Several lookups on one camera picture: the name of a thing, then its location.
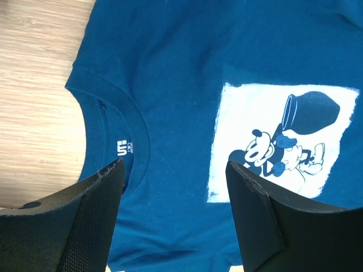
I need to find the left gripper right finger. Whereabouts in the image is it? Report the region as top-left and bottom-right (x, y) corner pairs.
(226, 161), (362, 272)

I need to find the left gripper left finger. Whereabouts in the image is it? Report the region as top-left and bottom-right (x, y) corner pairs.
(1, 159), (125, 271)

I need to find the blue printed t-shirt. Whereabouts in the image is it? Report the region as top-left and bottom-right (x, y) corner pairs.
(65, 1), (362, 271)

